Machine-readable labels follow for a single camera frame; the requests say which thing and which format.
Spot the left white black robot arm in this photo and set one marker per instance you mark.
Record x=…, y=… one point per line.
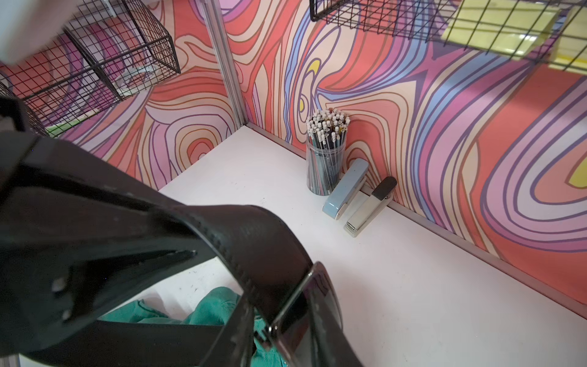
x=26, y=26

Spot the black leather belt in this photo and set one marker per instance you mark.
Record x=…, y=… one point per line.
x=288, y=304

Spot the yellow sticky note pad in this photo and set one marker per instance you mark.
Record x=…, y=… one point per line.
x=509, y=28

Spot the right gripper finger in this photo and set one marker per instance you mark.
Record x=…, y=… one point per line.
x=78, y=237

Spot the back black wire basket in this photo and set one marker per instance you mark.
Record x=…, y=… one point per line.
x=421, y=20

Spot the light blue stapler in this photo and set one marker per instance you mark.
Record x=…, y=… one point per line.
x=348, y=186

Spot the green trousers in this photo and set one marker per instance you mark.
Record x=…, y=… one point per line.
x=214, y=309

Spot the left black wire basket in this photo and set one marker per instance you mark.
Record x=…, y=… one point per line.
x=108, y=52

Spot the clear cup of pencils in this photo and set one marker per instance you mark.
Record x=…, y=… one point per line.
x=326, y=140

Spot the black wire basket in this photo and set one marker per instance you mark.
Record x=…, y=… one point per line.
x=421, y=20
x=108, y=52

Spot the beige black stapler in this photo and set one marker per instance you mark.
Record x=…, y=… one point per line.
x=380, y=197

